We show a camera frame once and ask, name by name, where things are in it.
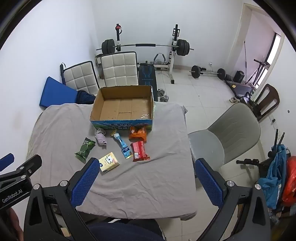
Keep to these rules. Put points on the pair of white shoes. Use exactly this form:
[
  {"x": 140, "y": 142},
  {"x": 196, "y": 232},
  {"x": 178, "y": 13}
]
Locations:
[{"x": 233, "y": 99}]

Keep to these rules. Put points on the orange snack packet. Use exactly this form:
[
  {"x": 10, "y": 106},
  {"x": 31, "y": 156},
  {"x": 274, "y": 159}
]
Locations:
[{"x": 137, "y": 134}]

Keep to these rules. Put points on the blue foam mat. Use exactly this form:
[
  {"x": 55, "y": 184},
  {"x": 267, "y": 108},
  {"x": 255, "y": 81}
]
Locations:
[{"x": 55, "y": 92}]

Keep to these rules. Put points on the large white padded chair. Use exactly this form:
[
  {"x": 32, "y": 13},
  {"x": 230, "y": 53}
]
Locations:
[{"x": 118, "y": 69}]

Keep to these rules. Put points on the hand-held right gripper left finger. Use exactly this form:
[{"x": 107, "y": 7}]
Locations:
[{"x": 84, "y": 183}]

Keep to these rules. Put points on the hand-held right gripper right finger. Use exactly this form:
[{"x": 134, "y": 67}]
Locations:
[{"x": 209, "y": 183}]

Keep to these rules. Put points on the dark blue cloth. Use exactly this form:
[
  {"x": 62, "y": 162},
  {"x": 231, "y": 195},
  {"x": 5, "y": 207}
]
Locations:
[{"x": 84, "y": 98}]

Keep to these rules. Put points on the long barbell with black plates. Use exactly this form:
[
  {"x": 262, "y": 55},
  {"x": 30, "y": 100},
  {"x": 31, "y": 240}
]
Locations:
[{"x": 144, "y": 44}]

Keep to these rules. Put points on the small white padded chair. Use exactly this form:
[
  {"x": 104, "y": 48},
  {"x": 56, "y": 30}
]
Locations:
[{"x": 79, "y": 77}]

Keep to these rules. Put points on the window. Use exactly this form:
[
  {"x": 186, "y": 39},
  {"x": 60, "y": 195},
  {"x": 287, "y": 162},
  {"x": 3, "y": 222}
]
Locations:
[{"x": 275, "y": 48}]

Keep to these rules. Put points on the white barbell rack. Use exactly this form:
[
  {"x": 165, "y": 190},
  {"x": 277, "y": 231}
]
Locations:
[{"x": 172, "y": 67}]

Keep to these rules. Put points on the blue white tube packet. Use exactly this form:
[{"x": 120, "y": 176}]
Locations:
[{"x": 124, "y": 149}]

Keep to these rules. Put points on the orange plastic bag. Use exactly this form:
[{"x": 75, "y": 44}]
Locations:
[{"x": 290, "y": 183}]

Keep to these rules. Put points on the black folded stand legs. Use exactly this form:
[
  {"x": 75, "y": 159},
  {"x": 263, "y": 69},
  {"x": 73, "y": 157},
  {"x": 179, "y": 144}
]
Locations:
[{"x": 277, "y": 141}]

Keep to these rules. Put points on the person's dark trousers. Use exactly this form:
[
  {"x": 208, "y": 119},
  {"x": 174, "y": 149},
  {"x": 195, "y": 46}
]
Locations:
[{"x": 124, "y": 231}]

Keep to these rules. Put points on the black treadmill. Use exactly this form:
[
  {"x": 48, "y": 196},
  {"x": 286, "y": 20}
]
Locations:
[{"x": 241, "y": 89}]

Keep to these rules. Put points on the black blue weight bench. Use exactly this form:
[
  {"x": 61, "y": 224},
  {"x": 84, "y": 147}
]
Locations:
[{"x": 146, "y": 76}]

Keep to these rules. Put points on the grey plastic chair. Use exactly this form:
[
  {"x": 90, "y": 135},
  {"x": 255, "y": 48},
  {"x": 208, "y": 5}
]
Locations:
[{"x": 235, "y": 129}]

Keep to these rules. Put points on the red snack packet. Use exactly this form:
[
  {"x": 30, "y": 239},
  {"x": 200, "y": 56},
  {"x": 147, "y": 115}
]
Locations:
[{"x": 138, "y": 150}]

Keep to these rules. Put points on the blue jacket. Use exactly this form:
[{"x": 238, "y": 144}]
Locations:
[{"x": 275, "y": 173}]

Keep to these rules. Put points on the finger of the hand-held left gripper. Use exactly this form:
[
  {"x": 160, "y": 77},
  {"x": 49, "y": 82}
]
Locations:
[
  {"x": 7, "y": 161},
  {"x": 30, "y": 165}
]

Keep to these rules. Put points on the pale purple sock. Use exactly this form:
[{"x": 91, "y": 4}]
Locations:
[{"x": 101, "y": 139}]

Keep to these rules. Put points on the green snack packet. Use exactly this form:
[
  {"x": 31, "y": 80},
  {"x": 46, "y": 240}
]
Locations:
[{"x": 84, "y": 148}]

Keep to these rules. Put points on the cardboard box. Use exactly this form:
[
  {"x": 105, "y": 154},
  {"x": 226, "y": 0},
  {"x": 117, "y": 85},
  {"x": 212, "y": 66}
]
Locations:
[{"x": 120, "y": 109}]

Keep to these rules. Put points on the dark wooden chair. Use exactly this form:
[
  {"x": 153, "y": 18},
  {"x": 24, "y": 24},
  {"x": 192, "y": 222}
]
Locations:
[{"x": 270, "y": 97}]

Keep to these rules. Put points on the thin black pole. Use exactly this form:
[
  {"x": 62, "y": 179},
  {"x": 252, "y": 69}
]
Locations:
[{"x": 245, "y": 60}]

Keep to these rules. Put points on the pale green paper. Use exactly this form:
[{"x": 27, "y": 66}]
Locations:
[{"x": 155, "y": 107}]

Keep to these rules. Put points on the black speaker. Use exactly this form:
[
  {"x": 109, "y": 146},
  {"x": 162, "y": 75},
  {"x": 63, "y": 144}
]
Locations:
[{"x": 238, "y": 77}]

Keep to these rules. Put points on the short barbell with black plates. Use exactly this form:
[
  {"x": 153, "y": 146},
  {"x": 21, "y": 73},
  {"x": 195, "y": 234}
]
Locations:
[{"x": 208, "y": 73}]

